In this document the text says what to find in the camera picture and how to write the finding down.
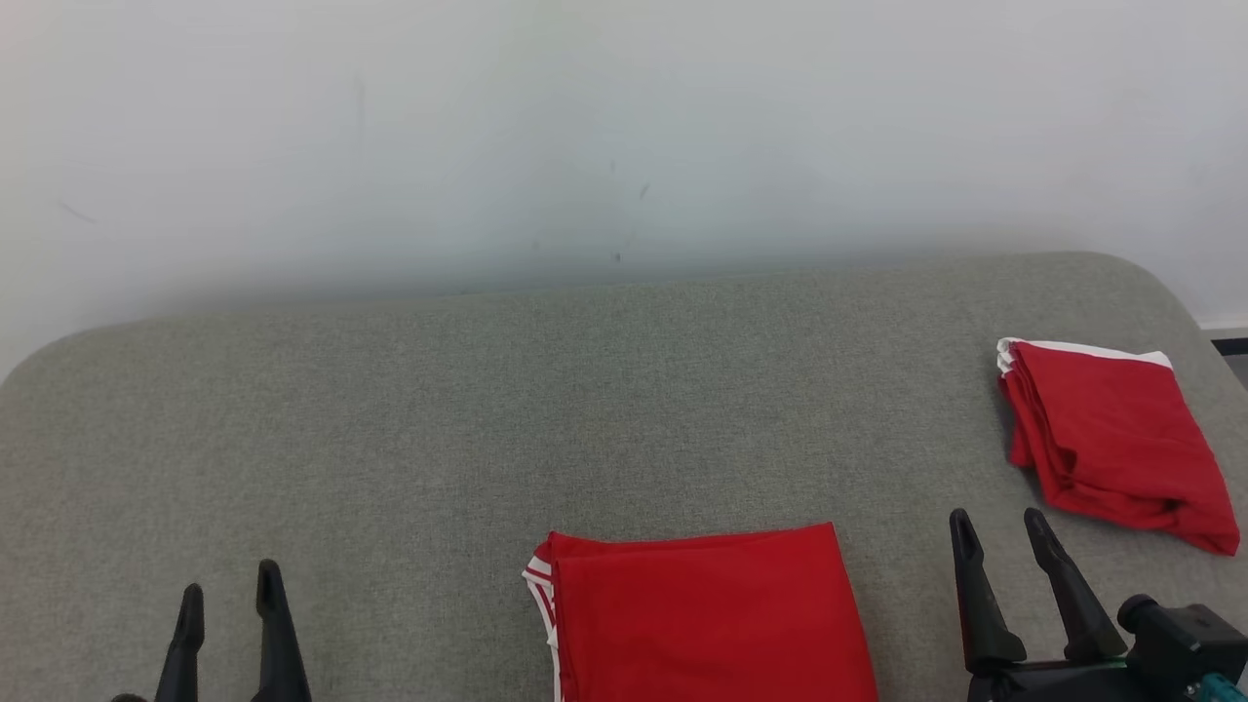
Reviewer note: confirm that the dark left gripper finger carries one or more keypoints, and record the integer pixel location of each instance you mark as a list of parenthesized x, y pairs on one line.
[(278, 643), (185, 653)]

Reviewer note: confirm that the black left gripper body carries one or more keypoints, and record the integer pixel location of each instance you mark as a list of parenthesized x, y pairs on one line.
[(135, 698)]

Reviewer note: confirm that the red shorts with white trim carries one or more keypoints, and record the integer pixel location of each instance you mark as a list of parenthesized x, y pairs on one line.
[(1111, 439)]

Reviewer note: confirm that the grey fabric sofa seat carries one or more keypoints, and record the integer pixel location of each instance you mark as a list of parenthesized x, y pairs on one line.
[(487, 409)]

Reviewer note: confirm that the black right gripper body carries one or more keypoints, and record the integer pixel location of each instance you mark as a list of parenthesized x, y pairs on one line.
[(1170, 643)]

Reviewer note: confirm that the red basketball jersey number 23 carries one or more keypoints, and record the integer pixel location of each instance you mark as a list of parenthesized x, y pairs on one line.
[(712, 624)]

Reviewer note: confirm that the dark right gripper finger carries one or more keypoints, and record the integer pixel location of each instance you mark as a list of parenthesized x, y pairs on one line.
[(985, 614), (1082, 609)]

